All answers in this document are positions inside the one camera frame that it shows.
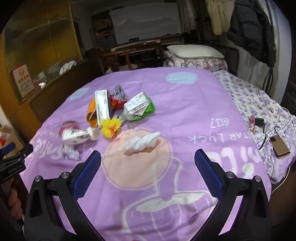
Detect white board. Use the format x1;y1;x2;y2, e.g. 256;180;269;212
109;3;182;43

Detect white cloth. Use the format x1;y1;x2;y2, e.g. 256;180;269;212
59;60;77;75

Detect white pillow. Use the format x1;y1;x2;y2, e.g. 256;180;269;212
166;44;225;59

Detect blue crate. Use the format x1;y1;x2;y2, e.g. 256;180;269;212
97;36;117;50

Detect printed paper cup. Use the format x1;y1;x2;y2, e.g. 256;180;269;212
62;127;99;147

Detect brown cardboard box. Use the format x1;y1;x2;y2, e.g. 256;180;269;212
0;126;23;160
269;135;290;157

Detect black hanging straps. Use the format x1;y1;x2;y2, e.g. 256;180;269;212
264;53;278;93

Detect black jacket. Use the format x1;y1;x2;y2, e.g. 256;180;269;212
227;0;278;66

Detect white cable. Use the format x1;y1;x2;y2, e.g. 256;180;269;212
270;160;292;193

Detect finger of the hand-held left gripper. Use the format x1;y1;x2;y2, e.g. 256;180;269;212
0;142;16;157
0;144;34;184

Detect beige coat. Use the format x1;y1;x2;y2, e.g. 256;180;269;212
206;0;234;35

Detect folded floral quilt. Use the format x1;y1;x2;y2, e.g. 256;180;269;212
163;51;229;72

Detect twisted white tissue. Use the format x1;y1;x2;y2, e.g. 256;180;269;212
124;131;161;153

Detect orange cardboard box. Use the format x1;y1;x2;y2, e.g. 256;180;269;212
86;98;99;127

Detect red white box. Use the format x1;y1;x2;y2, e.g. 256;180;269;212
9;63;35;98

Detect purple printed blanket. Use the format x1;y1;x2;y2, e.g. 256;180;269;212
20;67;272;241

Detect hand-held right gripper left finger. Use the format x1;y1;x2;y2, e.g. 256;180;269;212
24;150;104;241

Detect purple floral bed sheet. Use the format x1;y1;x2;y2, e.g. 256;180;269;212
213;70;296;183

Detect black metal headboard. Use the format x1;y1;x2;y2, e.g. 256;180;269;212
217;45;240;75

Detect silver red snack wrapper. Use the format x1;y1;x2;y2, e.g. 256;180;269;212
109;85;128;109

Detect black charger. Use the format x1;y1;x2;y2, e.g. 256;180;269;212
254;118;266;132

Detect wooden glass cabinet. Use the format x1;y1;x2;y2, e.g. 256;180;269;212
0;0;102;144

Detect pink wrapper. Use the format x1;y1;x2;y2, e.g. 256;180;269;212
60;120;79;131

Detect white cardboard box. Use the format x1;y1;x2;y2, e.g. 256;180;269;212
95;90;111;128

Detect dark wooden chair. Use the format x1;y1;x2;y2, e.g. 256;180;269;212
96;45;139;75

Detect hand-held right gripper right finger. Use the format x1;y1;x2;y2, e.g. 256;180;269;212
194;149;273;241

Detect green white plastic packet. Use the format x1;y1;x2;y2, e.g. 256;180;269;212
120;97;156;122

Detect white milk carton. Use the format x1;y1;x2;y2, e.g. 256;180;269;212
124;92;152;117

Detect black cable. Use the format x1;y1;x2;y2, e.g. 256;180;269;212
258;125;289;150

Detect person's left hand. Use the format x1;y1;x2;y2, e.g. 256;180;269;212
8;183;23;216

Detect yellow plastic flower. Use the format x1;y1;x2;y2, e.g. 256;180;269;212
100;117;122;139

